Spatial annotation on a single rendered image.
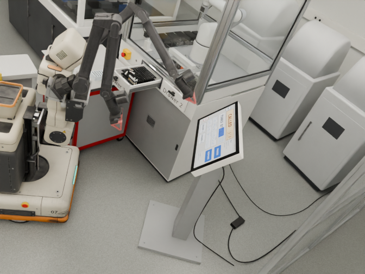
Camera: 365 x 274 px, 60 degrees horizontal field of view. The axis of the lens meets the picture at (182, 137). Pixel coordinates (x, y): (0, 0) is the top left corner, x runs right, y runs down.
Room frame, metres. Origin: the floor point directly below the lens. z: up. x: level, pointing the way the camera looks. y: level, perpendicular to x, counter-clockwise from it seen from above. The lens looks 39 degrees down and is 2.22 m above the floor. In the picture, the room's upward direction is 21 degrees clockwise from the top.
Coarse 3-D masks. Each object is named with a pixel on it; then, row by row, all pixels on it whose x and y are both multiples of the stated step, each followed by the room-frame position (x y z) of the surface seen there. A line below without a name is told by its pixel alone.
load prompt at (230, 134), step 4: (228, 112) 1.75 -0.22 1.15; (232, 112) 1.73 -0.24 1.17; (228, 116) 1.70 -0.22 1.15; (232, 116) 1.68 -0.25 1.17; (228, 120) 1.66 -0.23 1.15; (232, 120) 1.64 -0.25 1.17; (228, 124) 1.61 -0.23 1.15; (232, 124) 1.60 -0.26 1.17; (228, 128) 1.58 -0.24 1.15; (232, 128) 1.56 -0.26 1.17; (228, 132) 1.54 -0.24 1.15; (232, 132) 1.52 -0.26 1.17; (228, 136) 1.50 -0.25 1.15; (232, 136) 1.48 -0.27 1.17
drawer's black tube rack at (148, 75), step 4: (132, 68) 2.26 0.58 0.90; (136, 68) 2.28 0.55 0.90; (140, 68) 2.30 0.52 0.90; (144, 68) 2.33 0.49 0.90; (128, 72) 2.18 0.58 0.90; (136, 72) 2.23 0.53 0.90; (140, 72) 2.24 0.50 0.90; (144, 72) 2.27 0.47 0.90; (148, 72) 2.29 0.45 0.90; (124, 76) 2.15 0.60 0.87; (132, 76) 2.14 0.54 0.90; (136, 76) 2.17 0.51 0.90; (140, 76) 2.19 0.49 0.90; (144, 76) 2.21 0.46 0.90; (148, 76) 2.23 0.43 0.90; (152, 76) 2.26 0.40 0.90; (128, 80) 2.12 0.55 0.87; (140, 80) 2.13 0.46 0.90; (144, 80) 2.20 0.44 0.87; (148, 80) 2.22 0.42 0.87; (152, 80) 2.25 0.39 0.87; (132, 84) 2.09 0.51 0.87
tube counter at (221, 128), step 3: (219, 126) 1.63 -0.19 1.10; (222, 126) 1.62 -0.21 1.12; (219, 129) 1.60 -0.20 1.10; (222, 129) 1.59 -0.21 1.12; (219, 132) 1.57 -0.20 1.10; (222, 132) 1.56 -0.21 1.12; (219, 135) 1.54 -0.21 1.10; (222, 135) 1.53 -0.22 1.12; (219, 138) 1.51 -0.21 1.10; (222, 138) 1.50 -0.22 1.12; (219, 141) 1.48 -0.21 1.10; (222, 141) 1.47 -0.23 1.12
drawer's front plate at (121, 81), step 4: (116, 72) 2.07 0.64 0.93; (120, 76) 2.04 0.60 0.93; (120, 80) 2.02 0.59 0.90; (124, 80) 2.00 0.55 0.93; (120, 84) 2.02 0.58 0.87; (124, 84) 1.99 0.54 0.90; (128, 84) 1.97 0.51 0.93; (120, 88) 2.02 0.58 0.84; (124, 88) 1.99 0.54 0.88; (128, 88) 1.97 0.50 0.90; (128, 92) 1.98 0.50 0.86
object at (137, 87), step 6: (132, 66) 2.30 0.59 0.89; (138, 66) 2.35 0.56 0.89; (144, 66) 2.40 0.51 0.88; (120, 72) 2.20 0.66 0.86; (156, 78) 2.30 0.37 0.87; (138, 84) 2.07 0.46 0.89; (144, 84) 2.12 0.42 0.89; (150, 84) 2.17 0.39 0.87; (156, 84) 2.22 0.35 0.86; (132, 90) 2.02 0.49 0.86; (138, 90) 2.07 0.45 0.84
